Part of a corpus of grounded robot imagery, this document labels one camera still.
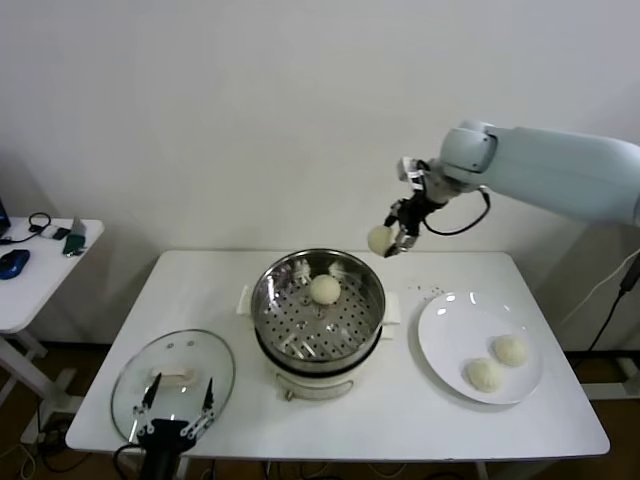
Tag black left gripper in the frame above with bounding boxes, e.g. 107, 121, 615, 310
130, 372, 216, 480

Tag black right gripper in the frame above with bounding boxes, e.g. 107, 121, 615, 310
383, 192, 436, 259

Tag white steamed baozi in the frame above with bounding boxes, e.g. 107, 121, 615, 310
309, 273, 343, 306
492, 334, 529, 367
367, 225, 397, 257
465, 357, 504, 392

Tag round glass pot lid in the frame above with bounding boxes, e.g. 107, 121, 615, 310
110, 328, 237, 444

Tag stainless steel steamer basket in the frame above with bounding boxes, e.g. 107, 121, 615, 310
237, 248, 403, 363

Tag dark crumb specks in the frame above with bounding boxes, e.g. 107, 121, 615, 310
405, 282, 446, 301

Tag white work table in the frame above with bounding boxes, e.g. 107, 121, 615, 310
65, 249, 611, 480

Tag large white plate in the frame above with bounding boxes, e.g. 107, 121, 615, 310
417, 291, 545, 406

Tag white electric cooking pot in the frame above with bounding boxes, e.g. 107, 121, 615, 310
254, 319, 396, 403

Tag small white side table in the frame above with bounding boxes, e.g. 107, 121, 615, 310
0, 217, 106, 446

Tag green circuit board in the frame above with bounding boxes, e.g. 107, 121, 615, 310
62, 216, 90, 259

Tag blue computer mouse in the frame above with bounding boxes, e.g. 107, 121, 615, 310
0, 248, 32, 281

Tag white furniture base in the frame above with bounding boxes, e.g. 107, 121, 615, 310
579, 357, 640, 401

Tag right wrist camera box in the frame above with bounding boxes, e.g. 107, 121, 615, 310
397, 156, 427, 192

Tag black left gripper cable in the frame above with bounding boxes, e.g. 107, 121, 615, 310
112, 442, 147, 480

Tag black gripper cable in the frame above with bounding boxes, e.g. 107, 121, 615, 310
422, 185, 492, 236
112, 442, 147, 480

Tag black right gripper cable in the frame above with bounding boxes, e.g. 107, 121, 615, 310
422, 185, 492, 236

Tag white wall cable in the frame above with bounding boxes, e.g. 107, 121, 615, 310
559, 247, 640, 326

